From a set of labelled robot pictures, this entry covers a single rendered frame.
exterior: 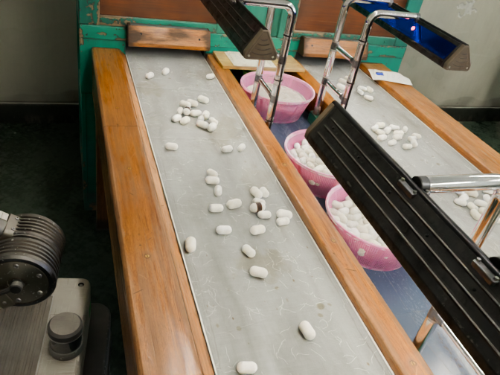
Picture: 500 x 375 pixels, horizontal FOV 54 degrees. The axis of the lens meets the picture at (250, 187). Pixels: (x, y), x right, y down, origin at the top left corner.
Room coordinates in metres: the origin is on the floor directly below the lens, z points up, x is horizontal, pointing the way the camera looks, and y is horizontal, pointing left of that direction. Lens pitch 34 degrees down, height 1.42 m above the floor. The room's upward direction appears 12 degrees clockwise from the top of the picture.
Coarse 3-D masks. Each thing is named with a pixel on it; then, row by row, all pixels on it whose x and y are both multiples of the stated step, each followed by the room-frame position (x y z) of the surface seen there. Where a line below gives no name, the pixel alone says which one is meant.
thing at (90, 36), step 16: (80, 32) 1.65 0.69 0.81; (96, 32) 1.67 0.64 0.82; (112, 32) 1.69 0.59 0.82; (80, 48) 1.65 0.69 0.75; (128, 48) 1.77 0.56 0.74; (144, 48) 1.81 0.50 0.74; (160, 48) 1.84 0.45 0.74; (224, 48) 1.86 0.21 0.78; (368, 48) 2.12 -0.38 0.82; (384, 48) 2.16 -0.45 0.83; (400, 48) 2.19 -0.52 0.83; (80, 64) 1.65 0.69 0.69; (320, 64) 2.05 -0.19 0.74; (336, 64) 2.09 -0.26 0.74; (384, 64) 2.17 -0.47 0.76; (80, 80) 1.65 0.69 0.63; (80, 96) 1.83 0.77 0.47; (80, 112) 2.10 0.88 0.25; (80, 128) 2.10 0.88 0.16; (80, 144) 2.00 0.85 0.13
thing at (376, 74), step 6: (372, 72) 2.00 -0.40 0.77; (378, 72) 1.99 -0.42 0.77; (384, 72) 2.03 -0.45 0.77; (390, 72) 2.04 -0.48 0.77; (396, 72) 2.06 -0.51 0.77; (378, 78) 1.94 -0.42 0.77; (384, 78) 1.95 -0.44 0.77; (390, 78) 1.97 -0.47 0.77; (396, 78) 1.98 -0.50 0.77; (402, 78) 2.00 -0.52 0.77; (408, 84) 1.93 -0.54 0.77
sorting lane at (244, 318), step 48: (144, 96) 1.40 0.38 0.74; (192, 96) 1.47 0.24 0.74; (192, 144) 1.17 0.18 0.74; (192, 192) 0.95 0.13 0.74; (240, 192) 0.99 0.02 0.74; (240, 240) 0.81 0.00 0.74; (288, 240) 0.84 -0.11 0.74; (192, 288) 0.65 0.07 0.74; (240, 288) 0.67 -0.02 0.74; (288, 288) 0.70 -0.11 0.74; (336, 288) 0.73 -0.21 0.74; (240, 336) 0.56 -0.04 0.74; (288, 336) 0.58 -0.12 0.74; (336, 336) 0.60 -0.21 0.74
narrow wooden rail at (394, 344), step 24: (216, 72) 1.68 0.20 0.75; (240, 96) 1.50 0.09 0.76; (264, 144) 1.21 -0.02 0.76; (288, 168) 1.10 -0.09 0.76; (288, 192) 1.01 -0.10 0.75; (312, 216) 0.92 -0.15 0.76; (336, 240) 0.85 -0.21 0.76; (336, 264) 0.77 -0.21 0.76; (360, 288) 0.71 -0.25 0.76; (360, 312) 0.66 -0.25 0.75; (384, 312) 0.66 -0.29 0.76; (384, 336) 0.60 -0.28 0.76; (408, 360) 0.56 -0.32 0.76
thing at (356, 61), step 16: (352, 0) 1.59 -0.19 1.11; (368, 0) 1.61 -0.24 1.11; (384, 0) 1.64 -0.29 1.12; (368, 16) 1.45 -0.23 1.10; (384, 16) 1.46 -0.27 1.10; (400, 16) 1.48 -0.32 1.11; (416, 16) 1.51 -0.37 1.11; (336, 32) 1.59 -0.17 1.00; (368, 32) 1.44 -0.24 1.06; (336, 48) 1.56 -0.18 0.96; (352, 64) 1.45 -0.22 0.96; (352, 80) 1.45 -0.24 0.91; (320, 96) 1.58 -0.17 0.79
